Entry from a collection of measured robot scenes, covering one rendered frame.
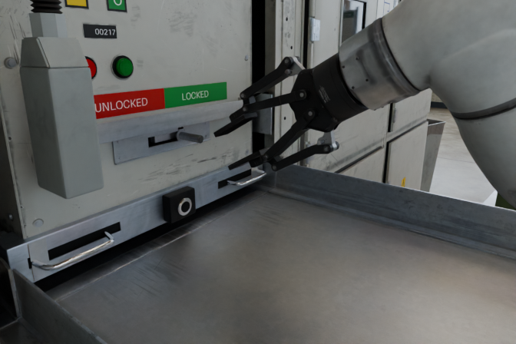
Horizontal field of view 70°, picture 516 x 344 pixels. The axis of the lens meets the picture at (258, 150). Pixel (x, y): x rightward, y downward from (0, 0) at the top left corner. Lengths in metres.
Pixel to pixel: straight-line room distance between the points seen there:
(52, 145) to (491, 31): 0.44
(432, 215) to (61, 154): 0.61
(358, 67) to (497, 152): 0.16
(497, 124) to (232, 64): 0.52
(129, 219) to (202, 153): 0.19
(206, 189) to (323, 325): 0.37
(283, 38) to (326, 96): 0.44
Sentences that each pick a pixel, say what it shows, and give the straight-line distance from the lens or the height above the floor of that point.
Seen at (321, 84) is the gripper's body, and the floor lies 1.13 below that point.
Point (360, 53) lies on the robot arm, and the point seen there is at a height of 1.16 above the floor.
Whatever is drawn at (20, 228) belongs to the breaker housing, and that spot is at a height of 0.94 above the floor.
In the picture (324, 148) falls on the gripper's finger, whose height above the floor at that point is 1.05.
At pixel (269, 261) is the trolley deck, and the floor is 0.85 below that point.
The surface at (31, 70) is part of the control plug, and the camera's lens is 0.47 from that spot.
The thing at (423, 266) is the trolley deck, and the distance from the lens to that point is 0.64.
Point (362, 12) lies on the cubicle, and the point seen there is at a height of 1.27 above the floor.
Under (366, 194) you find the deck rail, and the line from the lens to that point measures 0.78.
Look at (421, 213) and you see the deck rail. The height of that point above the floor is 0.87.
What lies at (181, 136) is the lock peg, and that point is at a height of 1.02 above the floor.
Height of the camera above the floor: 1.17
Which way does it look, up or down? 15 degrees down
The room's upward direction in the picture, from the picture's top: straight up
